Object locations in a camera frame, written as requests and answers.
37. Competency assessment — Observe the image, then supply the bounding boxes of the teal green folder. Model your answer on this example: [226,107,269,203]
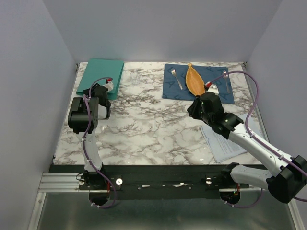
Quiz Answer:
[76,58,124,100]

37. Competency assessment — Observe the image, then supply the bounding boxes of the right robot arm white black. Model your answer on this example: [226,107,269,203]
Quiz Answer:
[187,92,307,204]

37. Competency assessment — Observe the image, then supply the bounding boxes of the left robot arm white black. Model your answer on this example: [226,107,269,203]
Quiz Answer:
[68,84,111,189]

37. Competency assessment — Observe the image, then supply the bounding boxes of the white printed paper files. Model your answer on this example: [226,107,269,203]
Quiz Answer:
[201,125,247,163]

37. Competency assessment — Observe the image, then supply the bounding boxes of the orange leaf-shaped dish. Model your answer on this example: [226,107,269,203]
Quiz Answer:
[186,63,206,96]

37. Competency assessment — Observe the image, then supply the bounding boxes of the blue placemat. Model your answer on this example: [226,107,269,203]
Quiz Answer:
[162,64,235,104]

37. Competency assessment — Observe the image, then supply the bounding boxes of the silver spoon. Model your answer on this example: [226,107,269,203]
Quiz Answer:
[223,70,231,94]

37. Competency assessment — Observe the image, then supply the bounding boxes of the clear drinking glass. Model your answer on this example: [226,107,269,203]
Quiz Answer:
[130,71,141,86]

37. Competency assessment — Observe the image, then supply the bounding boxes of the silver fork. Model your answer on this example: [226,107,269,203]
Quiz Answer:
[171,68,183,90]

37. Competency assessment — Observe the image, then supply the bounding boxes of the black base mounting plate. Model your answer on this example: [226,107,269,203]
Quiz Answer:
[49,165,250,204]

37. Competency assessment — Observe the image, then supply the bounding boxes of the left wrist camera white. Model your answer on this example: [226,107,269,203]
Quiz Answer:
[103,81,114,92]

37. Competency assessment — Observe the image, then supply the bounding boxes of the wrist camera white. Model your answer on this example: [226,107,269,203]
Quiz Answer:
[103,81,114,92]
[204,82,219,95]

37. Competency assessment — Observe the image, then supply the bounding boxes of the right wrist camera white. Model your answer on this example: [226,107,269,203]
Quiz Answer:
[204,82,219,95]

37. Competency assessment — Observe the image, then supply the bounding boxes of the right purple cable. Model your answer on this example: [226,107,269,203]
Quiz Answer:
[208,70,307,208]

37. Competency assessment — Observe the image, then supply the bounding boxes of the purple cable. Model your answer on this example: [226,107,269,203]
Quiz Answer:
[208,70,307,208]
[83,77,118,209]

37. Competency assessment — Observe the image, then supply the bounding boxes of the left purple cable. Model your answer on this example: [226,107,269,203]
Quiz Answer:
[83,77,118,209]

